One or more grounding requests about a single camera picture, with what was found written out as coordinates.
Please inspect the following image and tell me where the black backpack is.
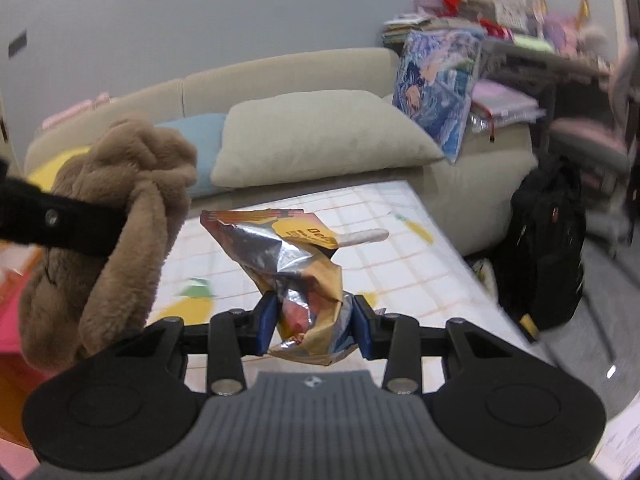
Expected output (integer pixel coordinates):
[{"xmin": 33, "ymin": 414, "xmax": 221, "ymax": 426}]
[{"xmin": 492, "ymin": 159, "xmax": 589, "ymax": 334}]

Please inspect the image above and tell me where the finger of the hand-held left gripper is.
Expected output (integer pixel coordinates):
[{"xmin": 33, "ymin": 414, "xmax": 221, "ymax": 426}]
[{"xmin": 0, "ymin": 159, "xmax": 128, "ymax": 257}]

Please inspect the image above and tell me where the pink office chair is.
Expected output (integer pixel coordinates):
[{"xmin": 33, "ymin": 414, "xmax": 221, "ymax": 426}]
[{"xmin": 549, "ymin": 42, "xmax": 640, "ymax": 262}]

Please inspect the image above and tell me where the blue printed cushion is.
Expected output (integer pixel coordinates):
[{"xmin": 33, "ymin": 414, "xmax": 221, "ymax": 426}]
[{"xmin": 392, "ymin": 29, "xmax": 484, "ymax": 164}]

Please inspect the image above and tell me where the white printed paper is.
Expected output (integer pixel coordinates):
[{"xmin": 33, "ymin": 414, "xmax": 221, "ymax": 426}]
[{"xmin": 592, "ymin": 409, "xmax": 640, "ymax": 479}]

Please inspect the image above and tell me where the white tube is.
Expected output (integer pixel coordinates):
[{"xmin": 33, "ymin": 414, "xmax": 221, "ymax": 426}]
[{"xmin": 334, "ymin": 228, "xmax": 390, "ymax": 249}]

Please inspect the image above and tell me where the light blue pillow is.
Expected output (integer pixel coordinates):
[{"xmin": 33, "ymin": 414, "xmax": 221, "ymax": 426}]
[{"xmin": 152, "ymin": 112, "xmax": 236, "ymax": 199}]

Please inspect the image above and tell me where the cluttered desk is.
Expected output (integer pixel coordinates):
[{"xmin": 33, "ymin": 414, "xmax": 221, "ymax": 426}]
[{"xmin": 412, "ymin": 0, "xmax": 618, "ymax": 161}]

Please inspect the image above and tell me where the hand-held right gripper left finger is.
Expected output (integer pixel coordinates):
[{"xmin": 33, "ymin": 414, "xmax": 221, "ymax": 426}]
[{"xmin": 144, "ymin": 293, "xmax": 279, "ymax": 395}]

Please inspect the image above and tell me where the beige sofa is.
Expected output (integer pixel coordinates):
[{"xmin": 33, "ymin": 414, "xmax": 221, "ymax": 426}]
[{"xmin": 24, "ymin": 47, "xmax": 539, "ymax": 257}]

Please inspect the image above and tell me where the yellow pillow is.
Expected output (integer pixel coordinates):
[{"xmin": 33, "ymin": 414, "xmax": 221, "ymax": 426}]
[{"xmin": 27, "ymin": 144, "xmax": 94, "ymax": 192}]

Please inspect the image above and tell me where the stack of purple folders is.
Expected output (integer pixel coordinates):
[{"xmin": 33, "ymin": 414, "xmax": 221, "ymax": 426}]
[{"xmin": 467, "ymin": 79, "xmax": 547, "ymax": 137}]

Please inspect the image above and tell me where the red lidded clear box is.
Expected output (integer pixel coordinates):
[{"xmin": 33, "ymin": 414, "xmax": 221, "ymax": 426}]
[{"xmin": 0, "ymin": 267, "xmax": 36, "ymax": 358}]

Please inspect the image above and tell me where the pink plush toy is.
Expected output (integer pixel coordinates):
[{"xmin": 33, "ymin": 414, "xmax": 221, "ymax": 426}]
[{"xmin": 39, "ymin": 92, "xmax": 111, "ymax": 131}]

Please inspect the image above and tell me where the stack of books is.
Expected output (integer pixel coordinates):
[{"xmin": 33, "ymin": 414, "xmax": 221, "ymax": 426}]
[{"xmin": 382, "ymin": 12, "xmax": 489, "ymax": 44}]

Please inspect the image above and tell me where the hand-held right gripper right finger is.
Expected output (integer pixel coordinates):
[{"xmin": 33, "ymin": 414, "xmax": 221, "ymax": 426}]
[{"xmin": 352, "ymin": 295, "xmax": 497, "ymax": 396}]

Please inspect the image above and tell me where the tan fluffy plush toy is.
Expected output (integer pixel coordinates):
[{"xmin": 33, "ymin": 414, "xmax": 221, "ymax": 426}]
[{"xmin": 17, "ymin": 117, "xmax": 199, "ymax": 372}]

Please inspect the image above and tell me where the orange snack bag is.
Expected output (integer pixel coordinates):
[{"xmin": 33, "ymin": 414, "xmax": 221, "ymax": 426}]
[{"xmin": 199, "ymin": 208, "xmax": 359, "ymax": 367}]

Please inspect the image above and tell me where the beige pillow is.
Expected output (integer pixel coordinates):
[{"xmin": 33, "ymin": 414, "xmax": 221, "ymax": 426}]
[{"xmin": 209, "ymin": 88, "xmax": 446, "ymax": 189}]

